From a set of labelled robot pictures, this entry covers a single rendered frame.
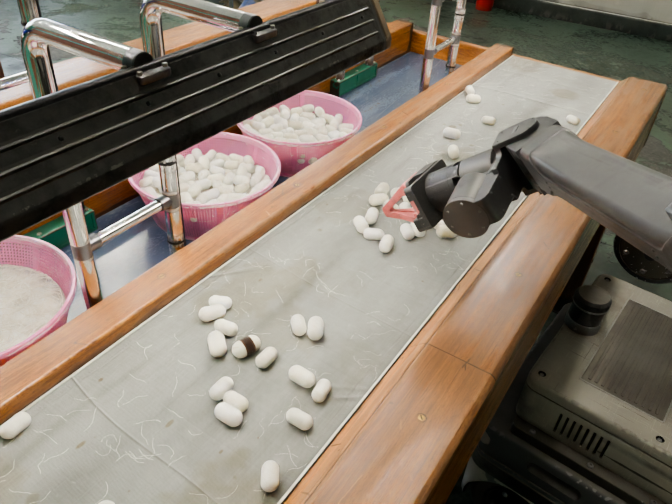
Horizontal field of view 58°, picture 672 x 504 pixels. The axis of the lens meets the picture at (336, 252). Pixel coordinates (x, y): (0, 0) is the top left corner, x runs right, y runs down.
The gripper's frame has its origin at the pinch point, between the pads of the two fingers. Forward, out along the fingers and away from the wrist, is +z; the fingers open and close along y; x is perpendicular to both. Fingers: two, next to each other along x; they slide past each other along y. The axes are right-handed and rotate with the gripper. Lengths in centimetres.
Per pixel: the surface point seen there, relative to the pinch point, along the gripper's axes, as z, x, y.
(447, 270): -2.6, 12.5, -2.1
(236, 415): 1.8, 6.2, 38.1
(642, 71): 55, 63, -368
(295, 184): 19.1, -9.0, -4.7
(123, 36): 274, -122, -190
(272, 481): -4.3, 11.4, 42.1
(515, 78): 13, 0, -89
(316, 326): 2.2, 5.7, 21.6
